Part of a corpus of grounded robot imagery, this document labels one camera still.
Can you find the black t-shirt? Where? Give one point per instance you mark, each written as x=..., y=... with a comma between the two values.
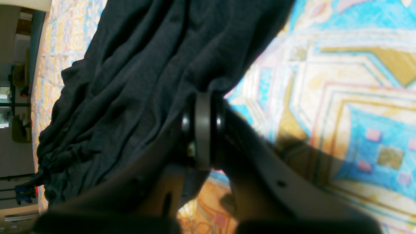
x=144, y=61

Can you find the patterned tablecloth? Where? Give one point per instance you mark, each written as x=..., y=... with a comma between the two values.
x=333, y=94

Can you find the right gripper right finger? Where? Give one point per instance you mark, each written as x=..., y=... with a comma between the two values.
x=269, y=196

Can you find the blue clamp lower left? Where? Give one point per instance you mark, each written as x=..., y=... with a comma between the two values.
x=25, y=192

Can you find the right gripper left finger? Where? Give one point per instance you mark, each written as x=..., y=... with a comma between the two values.
x=145, y=197

